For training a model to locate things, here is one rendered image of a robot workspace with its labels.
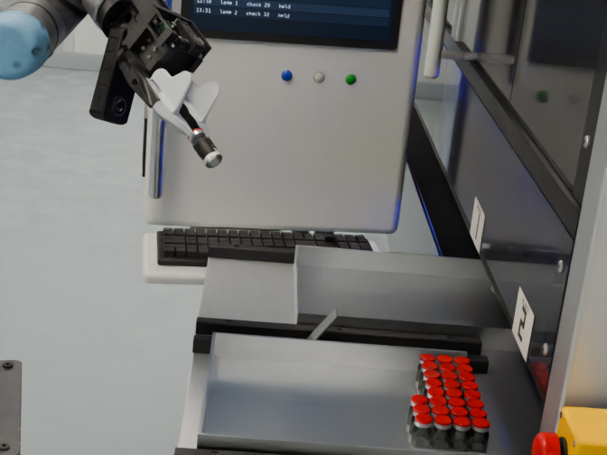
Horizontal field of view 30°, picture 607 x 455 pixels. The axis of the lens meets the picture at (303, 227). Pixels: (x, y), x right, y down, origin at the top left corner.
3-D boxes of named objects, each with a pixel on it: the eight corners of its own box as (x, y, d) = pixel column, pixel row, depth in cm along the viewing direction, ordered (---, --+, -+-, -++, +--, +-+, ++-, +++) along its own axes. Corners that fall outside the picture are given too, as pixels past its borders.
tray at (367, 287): (500, 281, 185) (504, 261, 184) (534, 353, 161) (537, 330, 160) (294, 264, 184) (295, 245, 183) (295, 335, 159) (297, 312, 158)
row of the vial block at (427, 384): (430, 385, 149) (434, 353, 147) (448, 459, 132) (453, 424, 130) (414, 384, 149) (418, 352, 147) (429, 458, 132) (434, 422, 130)
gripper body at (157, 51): (172, 34, 128) (126, -30, 133) (128, 90, 131) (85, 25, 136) (216, 52, 134) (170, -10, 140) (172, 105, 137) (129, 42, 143)
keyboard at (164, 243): (367, 244, 216) (368, 232, 216) (381, 273, 204) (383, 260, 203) (156, 236, 210) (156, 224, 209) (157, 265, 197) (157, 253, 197)
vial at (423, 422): (426, 447, 134) (432, 413, 132) (429, 458, 132) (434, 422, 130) (408, 446, 134) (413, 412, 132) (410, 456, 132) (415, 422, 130)
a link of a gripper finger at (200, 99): (230, 109, 128) (188, 55, 131) (198, 147, 130) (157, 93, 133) (246, 114, 130) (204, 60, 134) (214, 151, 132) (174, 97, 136)
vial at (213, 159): (214, 170, 128) (196, 144, 130) (227, 156, 127) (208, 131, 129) (201, 167, 126) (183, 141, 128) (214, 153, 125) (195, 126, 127)
